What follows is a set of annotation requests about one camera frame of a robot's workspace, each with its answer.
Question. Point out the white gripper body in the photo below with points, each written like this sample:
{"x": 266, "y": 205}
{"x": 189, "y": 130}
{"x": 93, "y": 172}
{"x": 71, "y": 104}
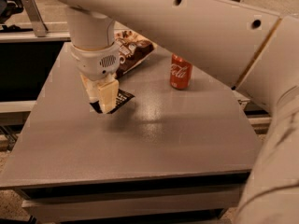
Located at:
{"x": 94, "y": 63}

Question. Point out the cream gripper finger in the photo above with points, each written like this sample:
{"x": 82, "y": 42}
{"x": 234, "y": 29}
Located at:
{"x": 91, "y": 88}
{"x": 107, "y": 93}

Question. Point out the black rxbar chocolate bar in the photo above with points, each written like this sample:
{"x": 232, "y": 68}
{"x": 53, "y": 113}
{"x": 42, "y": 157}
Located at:
{"x": 123, "y": 98}

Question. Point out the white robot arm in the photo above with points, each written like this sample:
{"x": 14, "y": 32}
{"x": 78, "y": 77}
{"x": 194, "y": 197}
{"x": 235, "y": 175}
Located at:
{"x": 249, "y": 49}

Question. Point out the red coke can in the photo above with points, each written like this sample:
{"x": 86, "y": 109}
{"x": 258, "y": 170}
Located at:
{"x": 180, "y": 73}

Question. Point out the brown white chip bag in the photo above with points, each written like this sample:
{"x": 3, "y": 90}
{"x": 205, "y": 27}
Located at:
{"x": 134, "y": 49}

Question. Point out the grey table drawer front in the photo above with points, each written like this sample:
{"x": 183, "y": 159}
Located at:
{"x": 134, "y": 203}

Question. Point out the left metal railing bracket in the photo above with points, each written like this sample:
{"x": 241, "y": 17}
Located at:
{"x": 39, "y": 28}

